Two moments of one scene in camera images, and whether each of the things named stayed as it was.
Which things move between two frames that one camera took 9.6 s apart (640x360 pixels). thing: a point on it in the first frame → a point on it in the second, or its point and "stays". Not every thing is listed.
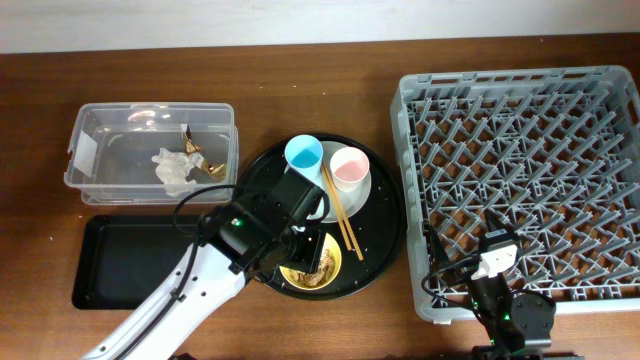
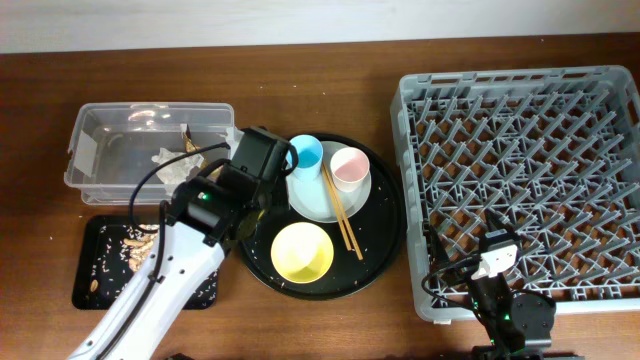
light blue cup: x=304 y=153 stays
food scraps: x=324 y=273 → x=122 y=252
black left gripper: x=310 y=248 → x=265 y=201
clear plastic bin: x=128 y=154 stays
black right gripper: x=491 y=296 stays
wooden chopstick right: x=342 y=213 stays
